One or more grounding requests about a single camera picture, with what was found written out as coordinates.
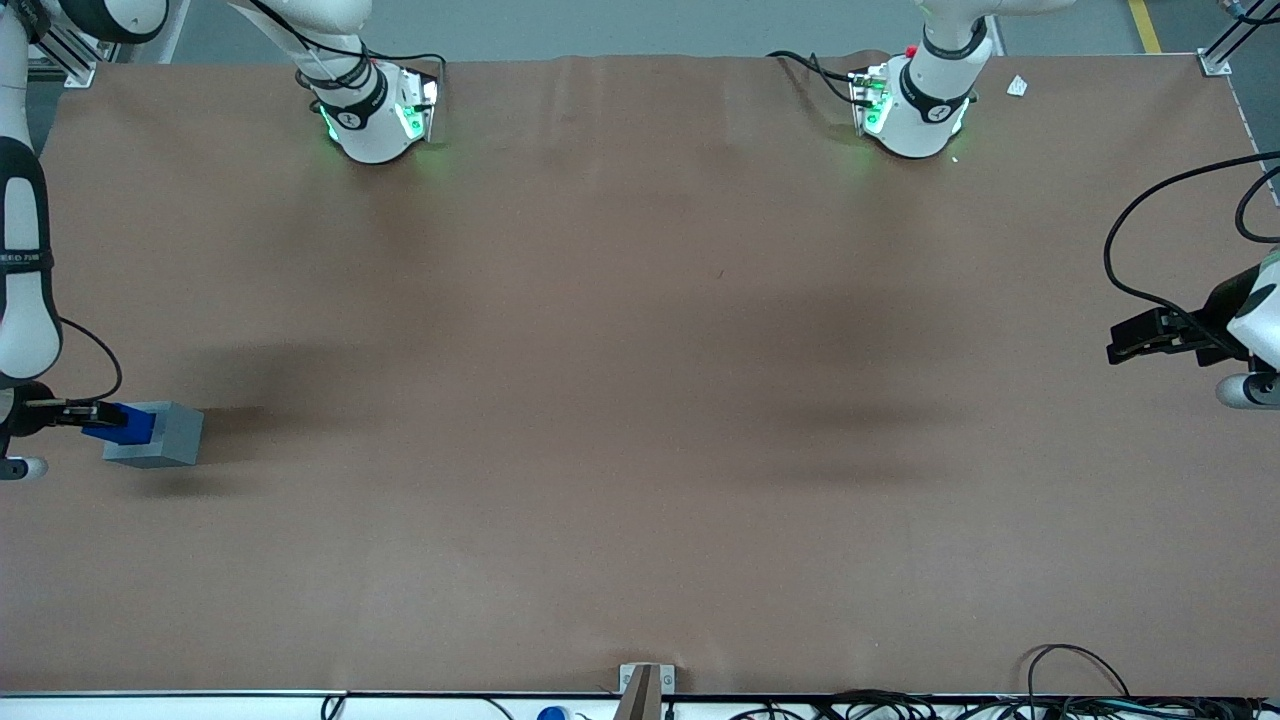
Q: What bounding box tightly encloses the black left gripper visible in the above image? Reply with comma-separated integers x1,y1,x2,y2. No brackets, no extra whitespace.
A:
1106,262,1273,367

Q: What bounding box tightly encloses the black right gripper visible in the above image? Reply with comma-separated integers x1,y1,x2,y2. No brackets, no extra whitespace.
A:
0,381,103,442

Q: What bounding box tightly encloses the blue plastic part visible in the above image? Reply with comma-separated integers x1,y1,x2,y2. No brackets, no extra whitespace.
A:
82,402,157,447

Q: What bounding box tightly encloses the gray square base block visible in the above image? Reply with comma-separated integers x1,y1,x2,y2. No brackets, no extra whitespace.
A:
103,401,206,470

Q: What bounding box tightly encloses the brown table cover sheet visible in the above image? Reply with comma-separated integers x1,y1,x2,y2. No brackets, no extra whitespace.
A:
0,52,1280,698

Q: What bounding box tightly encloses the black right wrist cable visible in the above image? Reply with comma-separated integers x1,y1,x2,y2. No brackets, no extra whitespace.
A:
57,317,124,405

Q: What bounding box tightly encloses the long black looped cable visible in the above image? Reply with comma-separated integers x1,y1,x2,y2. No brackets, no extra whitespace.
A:
1103,150,1280,341

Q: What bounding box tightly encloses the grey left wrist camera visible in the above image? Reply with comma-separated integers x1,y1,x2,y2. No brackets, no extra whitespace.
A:
1216,371,1280,410

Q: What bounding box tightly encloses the short black curved cable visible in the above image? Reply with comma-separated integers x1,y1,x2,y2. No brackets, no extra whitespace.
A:
1235,165,1280,245

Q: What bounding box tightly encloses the aluminium frame corner post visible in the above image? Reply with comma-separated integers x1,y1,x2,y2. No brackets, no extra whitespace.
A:
30,20,98,90
1197,0,1280,79

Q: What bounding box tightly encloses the black floor cable loop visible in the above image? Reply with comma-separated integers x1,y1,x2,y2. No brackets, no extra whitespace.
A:
1027,644,1132,701

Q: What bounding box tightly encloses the black left base cable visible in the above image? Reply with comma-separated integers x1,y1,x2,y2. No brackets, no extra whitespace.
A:
766,49,863,107

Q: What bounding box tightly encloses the black base cable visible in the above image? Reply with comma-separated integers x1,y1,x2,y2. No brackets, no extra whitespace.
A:
766,49,863,107
250,0,448,101

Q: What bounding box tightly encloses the tangled black cable bundle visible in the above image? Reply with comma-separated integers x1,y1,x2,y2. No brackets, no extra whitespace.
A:
728,688,1280,720

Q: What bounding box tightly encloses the black right base cable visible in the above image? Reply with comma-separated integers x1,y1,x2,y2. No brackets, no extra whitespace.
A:
250,0,448,101

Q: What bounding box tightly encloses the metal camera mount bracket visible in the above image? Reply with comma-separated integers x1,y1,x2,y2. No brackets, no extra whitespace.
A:
618,662,677,720

